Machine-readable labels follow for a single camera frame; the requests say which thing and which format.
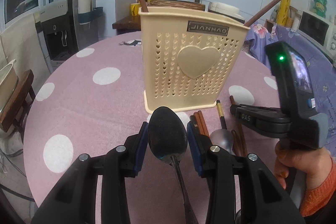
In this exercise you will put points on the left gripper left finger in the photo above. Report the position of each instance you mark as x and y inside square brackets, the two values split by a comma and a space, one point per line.
[73, 197]

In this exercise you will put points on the white microwave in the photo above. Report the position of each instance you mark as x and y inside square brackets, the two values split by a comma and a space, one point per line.
[319, 32]

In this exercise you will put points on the cream and brown pot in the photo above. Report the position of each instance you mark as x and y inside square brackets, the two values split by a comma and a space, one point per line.
[225, 9]

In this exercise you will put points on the brown wooden chopstick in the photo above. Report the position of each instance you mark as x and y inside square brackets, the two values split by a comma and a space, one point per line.
[240, 132]
[201, 123]

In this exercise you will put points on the right hand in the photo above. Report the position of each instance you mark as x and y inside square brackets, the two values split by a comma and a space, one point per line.
[317, 165]

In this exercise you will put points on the wooden stool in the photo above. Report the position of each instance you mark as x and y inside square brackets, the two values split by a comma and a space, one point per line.
[22, 97]

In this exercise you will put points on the metal spoon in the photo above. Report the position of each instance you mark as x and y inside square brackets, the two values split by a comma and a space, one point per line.
[224, 139]

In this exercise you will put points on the woven basket sink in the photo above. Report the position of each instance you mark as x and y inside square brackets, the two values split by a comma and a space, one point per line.
[177, 4]

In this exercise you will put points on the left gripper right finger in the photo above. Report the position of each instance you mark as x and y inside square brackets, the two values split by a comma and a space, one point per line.
[241, 188]

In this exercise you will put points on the dark wooden counter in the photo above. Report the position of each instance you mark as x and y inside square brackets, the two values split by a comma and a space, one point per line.
[127, 24]

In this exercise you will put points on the pink polka dot tablecloth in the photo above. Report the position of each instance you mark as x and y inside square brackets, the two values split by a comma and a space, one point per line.
[92, 103]

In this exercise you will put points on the black gold-tipped chopstick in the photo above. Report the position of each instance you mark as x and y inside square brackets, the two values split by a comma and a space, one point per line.
[221, 115]

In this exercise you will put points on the black spoon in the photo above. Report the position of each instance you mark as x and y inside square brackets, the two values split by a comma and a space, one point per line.
[167, 138]

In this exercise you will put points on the cream plastic utensil holder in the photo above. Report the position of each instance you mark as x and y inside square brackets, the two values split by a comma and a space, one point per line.
[187, 56]

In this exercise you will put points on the dark brown wooden spoon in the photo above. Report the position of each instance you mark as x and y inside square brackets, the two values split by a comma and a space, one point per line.
[237, 146]

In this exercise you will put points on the black water dispenser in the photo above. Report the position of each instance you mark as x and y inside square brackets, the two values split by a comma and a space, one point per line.
[66, 31]

